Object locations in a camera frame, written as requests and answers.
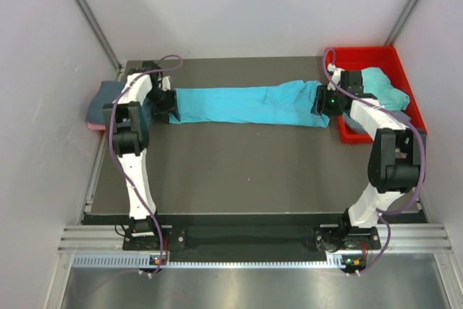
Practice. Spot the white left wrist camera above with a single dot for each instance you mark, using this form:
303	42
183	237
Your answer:
166	83

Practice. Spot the grey-blue t shirt in bin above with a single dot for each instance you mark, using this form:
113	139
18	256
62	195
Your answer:
357	127

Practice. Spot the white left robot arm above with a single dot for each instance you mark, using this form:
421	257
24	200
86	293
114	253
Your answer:
128	135

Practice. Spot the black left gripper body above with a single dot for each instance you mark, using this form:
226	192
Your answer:
160	100

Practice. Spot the bright blue t shirt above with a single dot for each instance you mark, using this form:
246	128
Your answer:
289	103

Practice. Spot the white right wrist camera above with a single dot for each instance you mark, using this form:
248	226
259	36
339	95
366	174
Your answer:
335	75

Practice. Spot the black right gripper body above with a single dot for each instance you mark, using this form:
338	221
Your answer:
333	102

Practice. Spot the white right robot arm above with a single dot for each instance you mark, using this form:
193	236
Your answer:
396	165

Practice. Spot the grey slotted cable duct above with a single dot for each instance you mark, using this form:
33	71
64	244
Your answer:
151	262

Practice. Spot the aluminium frame rail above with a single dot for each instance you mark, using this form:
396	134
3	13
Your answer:
398	238

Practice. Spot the turquoise t shirt in bin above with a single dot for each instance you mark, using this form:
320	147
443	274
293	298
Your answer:
376	82

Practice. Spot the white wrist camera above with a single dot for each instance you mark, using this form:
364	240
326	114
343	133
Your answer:
166	83
335	75

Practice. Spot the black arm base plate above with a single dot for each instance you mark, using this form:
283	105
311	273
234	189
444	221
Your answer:
252	243

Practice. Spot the red plastic bin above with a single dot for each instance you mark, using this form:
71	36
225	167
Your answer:
398	66

